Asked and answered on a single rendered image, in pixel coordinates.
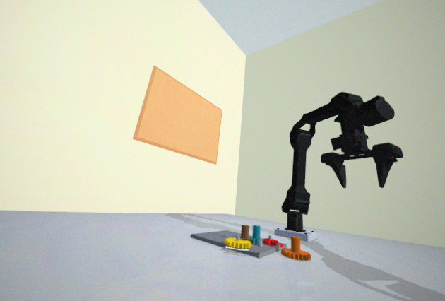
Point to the brown gear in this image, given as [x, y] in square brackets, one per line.
[245, 233]

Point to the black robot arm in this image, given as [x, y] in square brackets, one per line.
[353, 113]

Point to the yellow gear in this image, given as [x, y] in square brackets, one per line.
[242, 243]

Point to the orange gear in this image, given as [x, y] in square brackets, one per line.
[294, 252]

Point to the teal gear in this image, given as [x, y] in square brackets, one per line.
[256, 233]

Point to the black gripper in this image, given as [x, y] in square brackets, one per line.
[384, 155]

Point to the red gear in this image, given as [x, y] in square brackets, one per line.
[270, 242]

